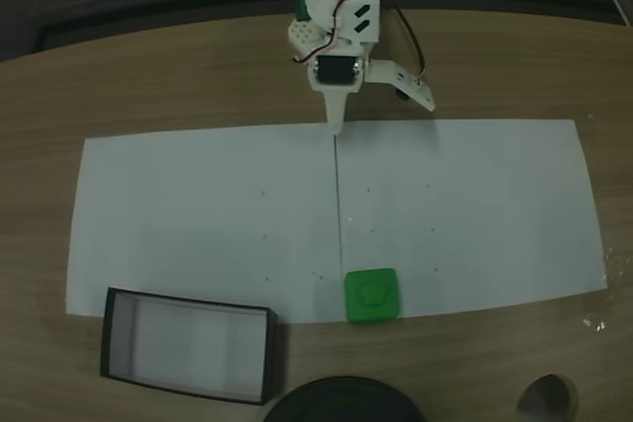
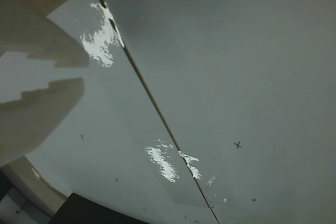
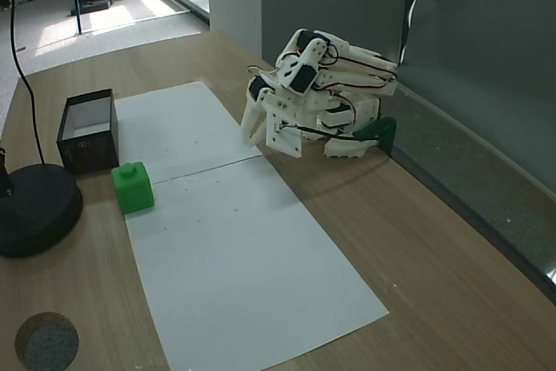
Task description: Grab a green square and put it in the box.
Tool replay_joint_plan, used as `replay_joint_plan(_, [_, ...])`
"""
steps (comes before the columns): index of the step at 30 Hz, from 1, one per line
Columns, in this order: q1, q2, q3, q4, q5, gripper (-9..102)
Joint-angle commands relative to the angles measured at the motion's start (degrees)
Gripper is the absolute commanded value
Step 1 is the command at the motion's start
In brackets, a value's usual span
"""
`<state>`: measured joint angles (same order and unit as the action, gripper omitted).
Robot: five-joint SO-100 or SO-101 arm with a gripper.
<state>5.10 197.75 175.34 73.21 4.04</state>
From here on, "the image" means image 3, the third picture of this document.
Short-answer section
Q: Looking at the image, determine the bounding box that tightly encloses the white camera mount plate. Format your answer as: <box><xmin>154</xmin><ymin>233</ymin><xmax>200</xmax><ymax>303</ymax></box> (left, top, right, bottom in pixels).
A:
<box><xmin>264</xmin><ymin>99</ymin><xmax>304</xmax><ymax>159</ymax></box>

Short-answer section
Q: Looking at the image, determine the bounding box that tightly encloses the green table clamp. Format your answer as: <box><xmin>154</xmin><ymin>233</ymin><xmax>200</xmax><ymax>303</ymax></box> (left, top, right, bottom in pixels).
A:
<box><xmin>352</xmin><ymin>116</ymin><xmax>398</xmax><ymax>157</ymax></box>

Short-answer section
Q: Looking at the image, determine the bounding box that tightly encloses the black device at stand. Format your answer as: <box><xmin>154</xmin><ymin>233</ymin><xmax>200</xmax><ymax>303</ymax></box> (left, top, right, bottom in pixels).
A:
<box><xmin>0</xmin><ymin>144</ymin><xmax>15</xmax><ymax>199</ymax></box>

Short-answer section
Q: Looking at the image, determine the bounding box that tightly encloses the white paper sheet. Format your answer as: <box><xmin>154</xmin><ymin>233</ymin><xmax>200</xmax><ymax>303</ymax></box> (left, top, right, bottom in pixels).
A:
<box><xmin>113</xmin><ymin>81</ymin><xmax>264</xmax><ymax>183</ymax></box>
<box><xmin>122</xmin><ymin>156</ymin><xmax>390</xmax><ymax>371</ymax></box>

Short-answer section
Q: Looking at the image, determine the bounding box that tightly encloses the green cube with knob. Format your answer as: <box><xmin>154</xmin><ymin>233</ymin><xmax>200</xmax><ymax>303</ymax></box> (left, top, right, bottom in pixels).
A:
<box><xmin>110</xmin><ymin>161</ymin><xmax>156</xmax><ymax>215</ymax></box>

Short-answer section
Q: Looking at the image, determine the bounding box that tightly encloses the dark brown open box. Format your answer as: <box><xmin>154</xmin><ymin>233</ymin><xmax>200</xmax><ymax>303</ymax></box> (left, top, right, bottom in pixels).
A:
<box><xmin>56</xmin><ymin>88</ymin><xmax>121</xmax><ymax>176</ymax></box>

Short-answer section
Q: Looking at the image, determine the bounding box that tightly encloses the black round stand base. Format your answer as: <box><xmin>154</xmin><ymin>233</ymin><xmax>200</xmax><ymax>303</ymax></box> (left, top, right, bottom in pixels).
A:
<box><xmin>0</xmin><ymin>163</ymin><xmax>84</xmax><ymax>259</ymax></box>

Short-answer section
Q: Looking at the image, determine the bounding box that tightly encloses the thin black stand pole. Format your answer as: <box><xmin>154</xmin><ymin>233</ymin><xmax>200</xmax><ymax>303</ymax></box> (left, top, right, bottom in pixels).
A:
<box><xmin>7</xmin><ymin>0</ymin><xmax>46</xmax><ymax>168</ymax></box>

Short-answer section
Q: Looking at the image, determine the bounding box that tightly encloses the black camera cable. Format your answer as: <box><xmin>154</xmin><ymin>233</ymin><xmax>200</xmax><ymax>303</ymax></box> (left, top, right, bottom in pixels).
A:
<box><xmin>277</xmin><ymin>124</ymin><xmax>364</xmax><ymax>142</ymax></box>

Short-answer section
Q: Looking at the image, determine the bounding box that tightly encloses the black case on floor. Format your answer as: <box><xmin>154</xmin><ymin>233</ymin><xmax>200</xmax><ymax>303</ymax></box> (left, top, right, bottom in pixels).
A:
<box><xmin>77</xmin><ymin>0</ymin><xmax>113</xmax><ymax>14</ymax></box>

